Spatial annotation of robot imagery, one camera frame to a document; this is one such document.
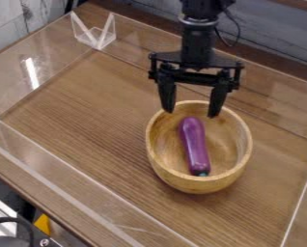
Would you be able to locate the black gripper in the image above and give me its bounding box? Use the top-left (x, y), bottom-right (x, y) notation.
top-left (149, 15), bottom-right (245, 118)

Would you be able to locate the purple toy eggplant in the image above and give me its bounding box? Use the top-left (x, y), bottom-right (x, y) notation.
top-left (178, 117), bottom-right (211, 177)

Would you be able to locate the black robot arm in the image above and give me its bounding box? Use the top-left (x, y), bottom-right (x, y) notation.
top-left (149, 0), bottom-right (246, 118)

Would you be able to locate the brown wooden bowl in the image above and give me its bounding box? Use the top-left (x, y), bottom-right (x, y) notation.
top-left (145, 100), bottom-right (253, 194)

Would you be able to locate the yellow warning label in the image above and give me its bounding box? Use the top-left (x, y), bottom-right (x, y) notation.
top-left (34, 214), bottom-right (53, 235)

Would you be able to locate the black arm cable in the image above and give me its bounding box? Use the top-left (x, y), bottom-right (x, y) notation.
top-left (213, 9), bottom-right (245, 49)

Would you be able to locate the clear acrylic corner bracket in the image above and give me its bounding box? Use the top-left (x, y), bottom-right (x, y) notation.
top-left (70, 13), bottom-right (117, 50)

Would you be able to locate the clear acrylic tray wall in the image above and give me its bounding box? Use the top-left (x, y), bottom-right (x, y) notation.
top-left (0, 121), bottom-right (198, 247)

